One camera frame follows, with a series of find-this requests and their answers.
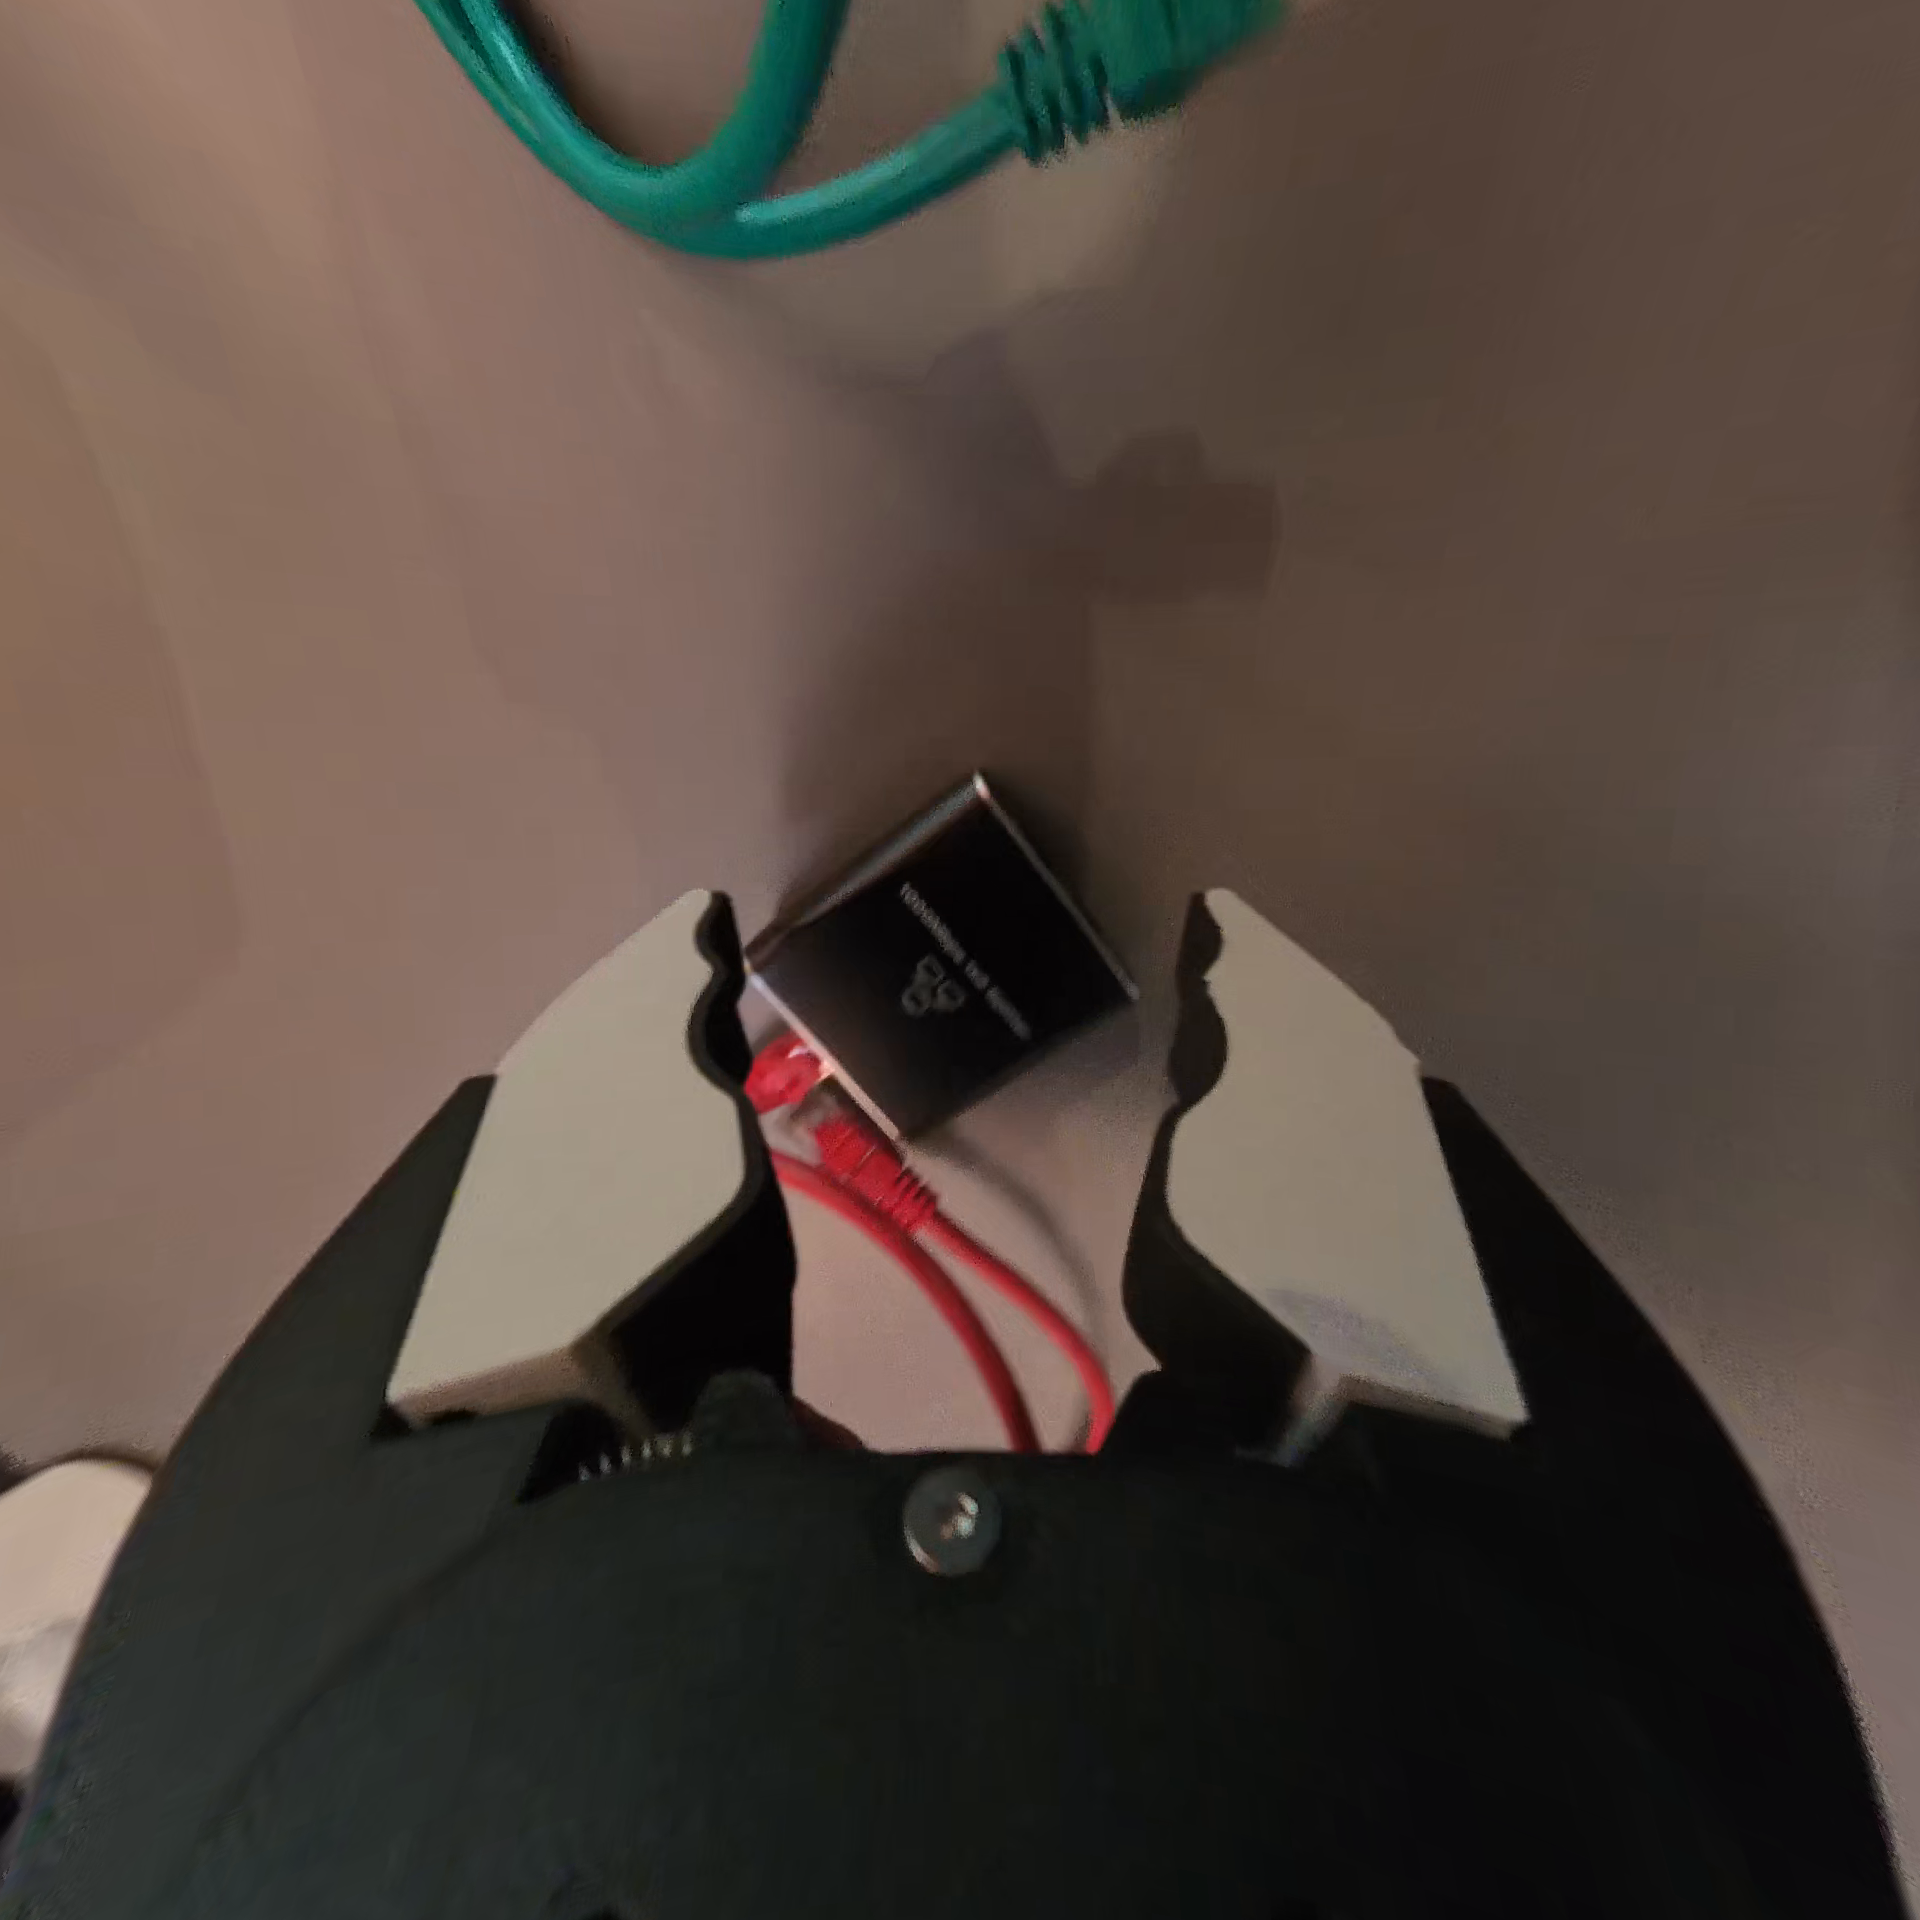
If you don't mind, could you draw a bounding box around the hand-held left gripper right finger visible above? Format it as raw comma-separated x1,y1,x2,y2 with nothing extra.
1124,886,1531,1458

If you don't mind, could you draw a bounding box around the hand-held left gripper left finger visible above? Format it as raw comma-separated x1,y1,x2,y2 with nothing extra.
384,888,797,1420

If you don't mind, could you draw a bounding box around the red ethernet cable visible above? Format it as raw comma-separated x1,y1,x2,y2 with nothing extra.
747,1036,1120,1456

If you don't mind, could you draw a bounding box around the black ethernet coupler box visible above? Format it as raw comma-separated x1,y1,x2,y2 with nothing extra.
744,771,1144,1147

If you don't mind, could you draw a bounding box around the green ethernet cable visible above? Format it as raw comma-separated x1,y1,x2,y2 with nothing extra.
411,0,1293,263

